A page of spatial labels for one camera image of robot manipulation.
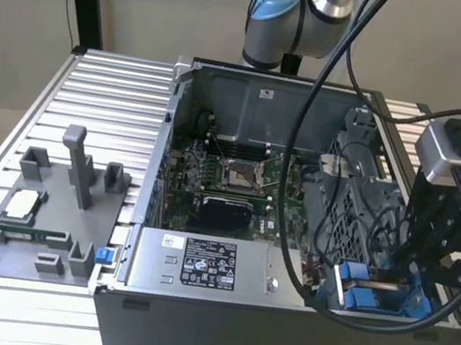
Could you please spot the grey perforated disk bay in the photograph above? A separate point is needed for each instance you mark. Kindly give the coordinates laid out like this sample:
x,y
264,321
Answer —
x,y
337,227

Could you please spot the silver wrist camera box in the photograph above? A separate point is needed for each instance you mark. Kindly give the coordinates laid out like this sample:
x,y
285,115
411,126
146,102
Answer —
x,y
435,150

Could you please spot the blue plastic bay tab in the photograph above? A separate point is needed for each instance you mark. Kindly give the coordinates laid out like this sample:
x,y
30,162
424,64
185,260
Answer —
x,y
359,300

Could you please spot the grey plastic case latch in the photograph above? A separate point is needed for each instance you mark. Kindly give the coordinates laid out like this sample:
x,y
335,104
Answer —
x,y
360,119

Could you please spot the grey parts rack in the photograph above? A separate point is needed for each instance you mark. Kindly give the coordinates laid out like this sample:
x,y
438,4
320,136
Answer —
x,y
52,195

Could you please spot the black RAM slot row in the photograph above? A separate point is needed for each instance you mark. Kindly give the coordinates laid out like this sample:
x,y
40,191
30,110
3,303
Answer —
x,y
231,191
239,149

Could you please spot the green RAM stick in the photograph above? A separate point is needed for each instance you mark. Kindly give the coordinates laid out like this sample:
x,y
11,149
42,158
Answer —
x,y
38,234

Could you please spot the black open PC case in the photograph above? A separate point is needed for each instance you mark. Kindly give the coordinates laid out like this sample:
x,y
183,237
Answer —
x,y
228,337

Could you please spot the CPU socket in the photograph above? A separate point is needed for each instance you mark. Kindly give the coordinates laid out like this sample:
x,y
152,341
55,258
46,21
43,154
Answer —
x,y
239,176

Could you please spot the green motherboard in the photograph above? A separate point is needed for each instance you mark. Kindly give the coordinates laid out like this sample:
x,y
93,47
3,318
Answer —
x,y
267,215

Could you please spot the blue case latch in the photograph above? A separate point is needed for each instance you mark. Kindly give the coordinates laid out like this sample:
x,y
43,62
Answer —
x,y
104,256

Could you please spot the silver drive bracket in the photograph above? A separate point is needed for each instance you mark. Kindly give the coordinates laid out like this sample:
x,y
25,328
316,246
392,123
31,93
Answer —
x,y
330,163

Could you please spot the black graphics card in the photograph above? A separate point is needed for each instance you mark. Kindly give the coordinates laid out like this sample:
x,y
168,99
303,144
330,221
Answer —
x,y
222,218

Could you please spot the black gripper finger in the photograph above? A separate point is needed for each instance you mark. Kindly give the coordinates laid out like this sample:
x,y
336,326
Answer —
x,y
460,273
410,253

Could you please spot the thin metal locking lever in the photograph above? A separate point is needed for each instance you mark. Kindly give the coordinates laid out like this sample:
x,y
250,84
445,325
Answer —
x,y
222,148

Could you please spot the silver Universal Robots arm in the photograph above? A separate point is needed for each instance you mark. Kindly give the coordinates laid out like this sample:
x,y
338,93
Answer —
x,y
273,32

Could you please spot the silver CPU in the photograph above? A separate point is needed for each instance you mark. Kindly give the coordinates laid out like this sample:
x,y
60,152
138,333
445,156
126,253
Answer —
x,y
21,205

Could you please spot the hard disk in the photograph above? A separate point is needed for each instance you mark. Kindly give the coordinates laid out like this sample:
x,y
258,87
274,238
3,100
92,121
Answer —
x,y
351,274

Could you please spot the silver power supply unit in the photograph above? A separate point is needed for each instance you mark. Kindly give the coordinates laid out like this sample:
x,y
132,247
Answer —
x,y
151,266

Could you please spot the blue plastic bay bracket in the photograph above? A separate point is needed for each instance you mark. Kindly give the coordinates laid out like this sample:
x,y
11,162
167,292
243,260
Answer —
x,y
420,297

